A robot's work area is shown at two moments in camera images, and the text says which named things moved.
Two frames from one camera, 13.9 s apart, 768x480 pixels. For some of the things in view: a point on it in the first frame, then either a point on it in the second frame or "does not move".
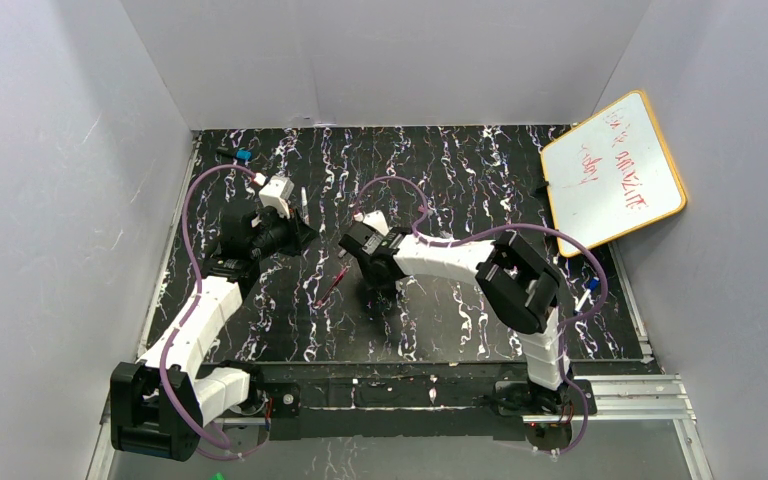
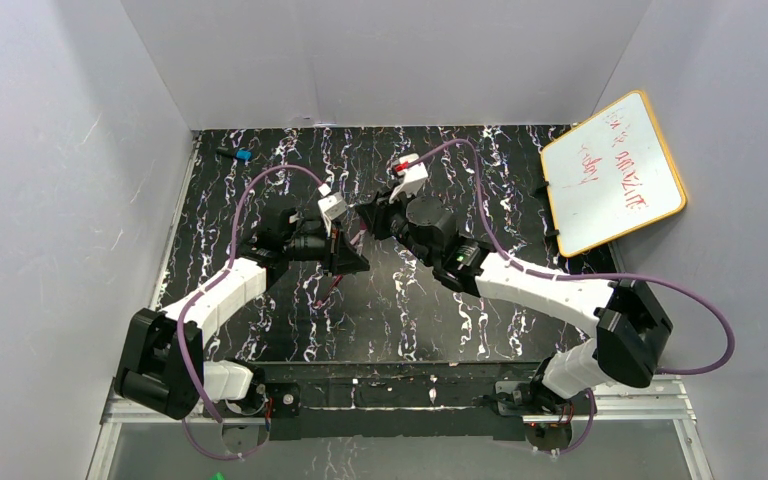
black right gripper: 355,245 → 384,216
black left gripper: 293,234 → 334,249
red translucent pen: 329,291 does not move
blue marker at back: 243,154 does not move
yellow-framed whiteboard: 610,174 does not move
